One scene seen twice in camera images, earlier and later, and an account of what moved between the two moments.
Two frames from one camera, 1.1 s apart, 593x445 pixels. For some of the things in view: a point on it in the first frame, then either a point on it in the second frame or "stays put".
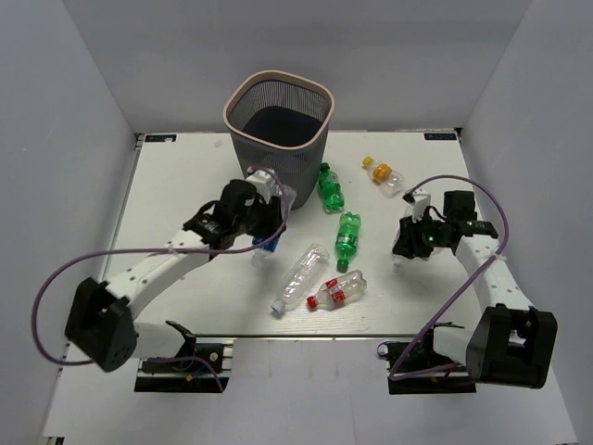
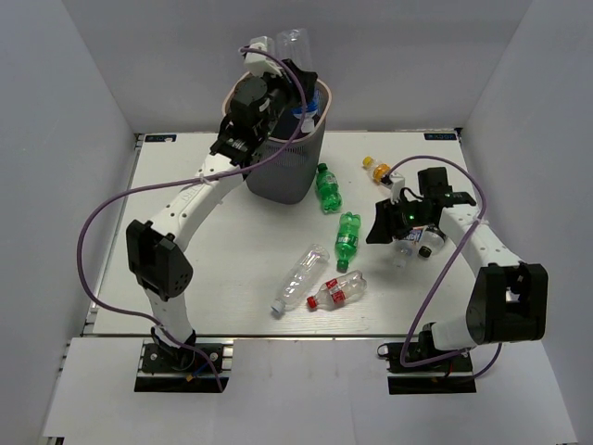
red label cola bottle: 335,292 stays put
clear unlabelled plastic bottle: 303,276 stays put
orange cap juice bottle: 390,182 stays put
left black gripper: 271,224 to 289,84
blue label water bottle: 264,249 to 294,44
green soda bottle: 346,239 stays put
